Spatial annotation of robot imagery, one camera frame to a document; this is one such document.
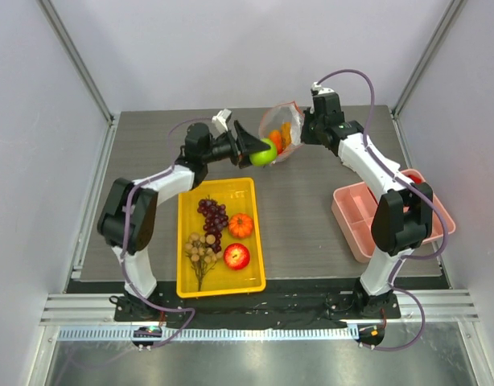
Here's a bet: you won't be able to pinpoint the tan fake longan bunch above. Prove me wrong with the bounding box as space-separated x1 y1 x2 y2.
183 232 224 291

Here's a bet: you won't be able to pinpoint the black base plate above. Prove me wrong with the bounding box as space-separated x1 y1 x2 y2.
109 278 405 329

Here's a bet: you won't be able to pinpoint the pink divided organizer box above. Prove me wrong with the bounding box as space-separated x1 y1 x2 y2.
331 169 456 264

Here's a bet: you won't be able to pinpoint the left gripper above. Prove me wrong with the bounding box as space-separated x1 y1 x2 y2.
202 121 270 170

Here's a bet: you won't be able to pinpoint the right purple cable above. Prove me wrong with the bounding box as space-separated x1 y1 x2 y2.
315 68 451 353

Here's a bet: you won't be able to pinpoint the red object in organizer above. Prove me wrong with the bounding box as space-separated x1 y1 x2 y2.
407 174 423 184

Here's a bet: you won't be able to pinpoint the red fake fruit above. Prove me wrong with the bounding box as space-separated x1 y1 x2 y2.
223 243 250 270

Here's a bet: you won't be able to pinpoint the clear zip top bag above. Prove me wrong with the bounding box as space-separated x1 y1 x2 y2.
258 101 304 165

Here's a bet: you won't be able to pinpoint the orange fake pumpkin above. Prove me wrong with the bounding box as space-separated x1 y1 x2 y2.
228 213 254 239

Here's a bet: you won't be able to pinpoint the yellow plastic tray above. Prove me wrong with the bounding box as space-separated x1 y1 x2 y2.
176 178 266 298

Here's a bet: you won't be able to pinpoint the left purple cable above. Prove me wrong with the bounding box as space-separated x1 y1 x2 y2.
120 118 196 371

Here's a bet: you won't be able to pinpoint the purple fake grapes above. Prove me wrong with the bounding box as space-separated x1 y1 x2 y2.
197 197 229 253

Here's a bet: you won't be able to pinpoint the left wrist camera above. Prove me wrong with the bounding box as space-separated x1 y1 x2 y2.
212 109 232 134

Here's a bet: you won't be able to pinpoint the green fake apple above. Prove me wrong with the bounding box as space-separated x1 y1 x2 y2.
249 138 278 166

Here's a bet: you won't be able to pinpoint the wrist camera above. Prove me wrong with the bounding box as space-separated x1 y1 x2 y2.
212 109 232 134
311 82 335 97

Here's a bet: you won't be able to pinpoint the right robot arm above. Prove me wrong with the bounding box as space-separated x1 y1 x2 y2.
301 88 433 318

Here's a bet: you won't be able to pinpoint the purple cable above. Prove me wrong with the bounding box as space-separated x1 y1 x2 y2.
120 118 196 371
315 68 451 353

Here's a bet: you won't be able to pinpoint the white slotted cable duct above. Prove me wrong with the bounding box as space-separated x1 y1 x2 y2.
57 325 359 342

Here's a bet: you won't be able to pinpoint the red fake chili pepper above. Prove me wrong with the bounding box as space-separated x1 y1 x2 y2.
268 129 284 154

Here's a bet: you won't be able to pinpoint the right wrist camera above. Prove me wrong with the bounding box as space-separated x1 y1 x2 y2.
311 82 335 97

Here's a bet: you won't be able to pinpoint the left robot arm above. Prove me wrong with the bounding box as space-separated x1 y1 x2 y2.
97 117 270 321

